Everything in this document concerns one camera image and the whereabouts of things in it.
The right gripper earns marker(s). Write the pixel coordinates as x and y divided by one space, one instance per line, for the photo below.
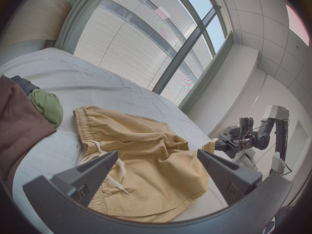
234 146

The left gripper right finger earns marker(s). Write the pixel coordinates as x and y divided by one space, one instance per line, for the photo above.
226 174

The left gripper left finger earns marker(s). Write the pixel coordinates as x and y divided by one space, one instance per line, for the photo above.
92 172

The tan shorts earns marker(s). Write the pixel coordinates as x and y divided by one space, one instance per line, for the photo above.
151 160

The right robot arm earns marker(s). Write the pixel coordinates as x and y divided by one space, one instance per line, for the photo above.
264 135

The bed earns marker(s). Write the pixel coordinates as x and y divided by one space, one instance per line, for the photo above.
102 86

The pale blue garment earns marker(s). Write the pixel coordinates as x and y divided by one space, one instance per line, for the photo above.
48 160

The green garment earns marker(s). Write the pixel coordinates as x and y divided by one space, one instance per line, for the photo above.
50 106

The dark brown garment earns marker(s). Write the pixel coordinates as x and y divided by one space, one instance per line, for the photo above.
19 121

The black garment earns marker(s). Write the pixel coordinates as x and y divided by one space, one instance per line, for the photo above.
23 83

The window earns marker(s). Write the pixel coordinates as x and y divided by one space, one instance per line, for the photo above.
136 33

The ceiling light panel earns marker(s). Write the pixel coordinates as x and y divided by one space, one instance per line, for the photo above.
298 23

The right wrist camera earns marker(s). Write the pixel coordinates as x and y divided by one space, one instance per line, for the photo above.
233 131

